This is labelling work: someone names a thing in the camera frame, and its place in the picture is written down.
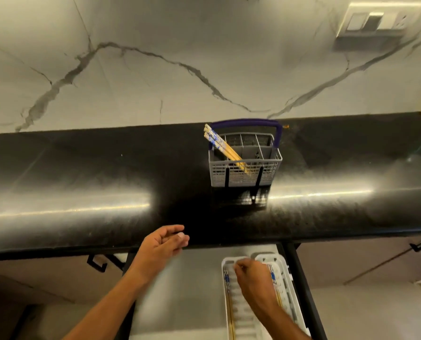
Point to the person's left hand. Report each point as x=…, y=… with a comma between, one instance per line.
x=155, y=249

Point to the person's right forearm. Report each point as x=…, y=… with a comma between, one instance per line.
x=285, y=325

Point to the person's left forearm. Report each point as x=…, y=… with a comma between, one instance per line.
x=108, y=309

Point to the person's left fingers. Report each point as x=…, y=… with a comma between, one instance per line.
x=175, y=237

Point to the white plastic cutlery tray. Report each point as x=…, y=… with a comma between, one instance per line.
x=240, y=313
x=288, y=290

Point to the white wall switch plate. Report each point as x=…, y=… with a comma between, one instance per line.
x=377, y=19

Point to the person's right hand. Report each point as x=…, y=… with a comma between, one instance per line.
x=258, y=286

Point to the person's right fingers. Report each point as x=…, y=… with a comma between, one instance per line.
x=242, y=268

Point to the wooden chopstick blue print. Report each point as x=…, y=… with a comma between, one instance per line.
x=220, y=145
x=276, y=288
x=217, y=146
x=229, y=297
x=221, y=142

